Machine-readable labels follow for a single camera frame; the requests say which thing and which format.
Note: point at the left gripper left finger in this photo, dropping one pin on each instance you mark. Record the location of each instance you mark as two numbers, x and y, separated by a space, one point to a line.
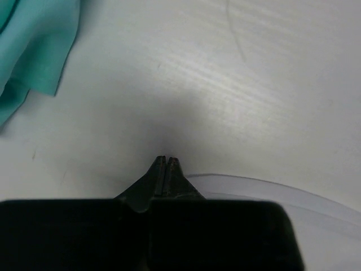
139 195

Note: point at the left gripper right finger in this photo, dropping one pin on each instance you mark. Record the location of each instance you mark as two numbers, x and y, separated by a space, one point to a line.
176 185

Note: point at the white t shirt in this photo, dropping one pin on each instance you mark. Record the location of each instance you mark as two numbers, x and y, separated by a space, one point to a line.
328 232

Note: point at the folded teal t shirt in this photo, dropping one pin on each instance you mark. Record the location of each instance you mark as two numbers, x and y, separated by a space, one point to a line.
36 38

